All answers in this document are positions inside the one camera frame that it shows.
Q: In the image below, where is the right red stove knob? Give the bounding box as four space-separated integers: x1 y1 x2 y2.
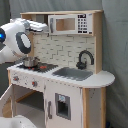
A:
32 81 38 87

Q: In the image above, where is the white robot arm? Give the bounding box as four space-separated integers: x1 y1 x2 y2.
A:
0 18 47 128

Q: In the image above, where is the white toy microwave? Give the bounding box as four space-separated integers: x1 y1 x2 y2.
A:
48 14 93 35

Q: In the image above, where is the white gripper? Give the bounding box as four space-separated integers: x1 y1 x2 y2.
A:
29 21 48 32

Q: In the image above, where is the grey toy sink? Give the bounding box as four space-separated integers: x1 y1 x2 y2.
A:
53 67 92 81

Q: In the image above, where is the small metal pot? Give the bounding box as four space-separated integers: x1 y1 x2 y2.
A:
23 57 39 67

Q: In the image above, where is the wooden toy kitchen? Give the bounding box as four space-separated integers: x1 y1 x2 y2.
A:
6 9 116 128

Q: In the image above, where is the white cabinet door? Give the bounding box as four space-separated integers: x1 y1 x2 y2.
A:
44 81 82 128

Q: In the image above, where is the red stove knob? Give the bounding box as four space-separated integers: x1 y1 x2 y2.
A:
13 76 19 81
32 81 38 87

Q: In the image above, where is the left red stove knob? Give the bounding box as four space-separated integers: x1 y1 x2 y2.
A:
13 76 19 81

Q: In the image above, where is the white oven door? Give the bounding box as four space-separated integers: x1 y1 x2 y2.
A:
0 86 12 118

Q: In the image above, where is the black toy stovetop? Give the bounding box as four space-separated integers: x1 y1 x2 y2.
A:
20 62 56 73

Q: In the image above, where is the black toy faucet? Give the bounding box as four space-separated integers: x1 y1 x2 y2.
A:
76 50 94 70

